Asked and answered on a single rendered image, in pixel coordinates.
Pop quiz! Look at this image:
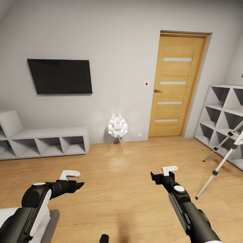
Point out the camera tripod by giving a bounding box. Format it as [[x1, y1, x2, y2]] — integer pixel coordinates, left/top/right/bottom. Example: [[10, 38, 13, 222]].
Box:
[[195, 121, 243, 199]]

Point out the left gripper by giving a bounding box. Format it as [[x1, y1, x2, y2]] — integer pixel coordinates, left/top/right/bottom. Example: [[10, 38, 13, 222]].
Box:
[[56, 180, 84, 196]]

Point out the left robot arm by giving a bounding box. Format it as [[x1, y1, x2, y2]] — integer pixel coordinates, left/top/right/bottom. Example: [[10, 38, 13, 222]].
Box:
[[0, 170, 84, 243]]

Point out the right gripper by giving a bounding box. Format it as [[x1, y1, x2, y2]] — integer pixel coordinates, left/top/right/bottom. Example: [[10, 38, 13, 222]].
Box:
[[151, 172, 175, 187]]

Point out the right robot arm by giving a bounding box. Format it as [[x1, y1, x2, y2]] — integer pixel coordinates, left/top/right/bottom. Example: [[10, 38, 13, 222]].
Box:
[[151, 166, 222, 243]]

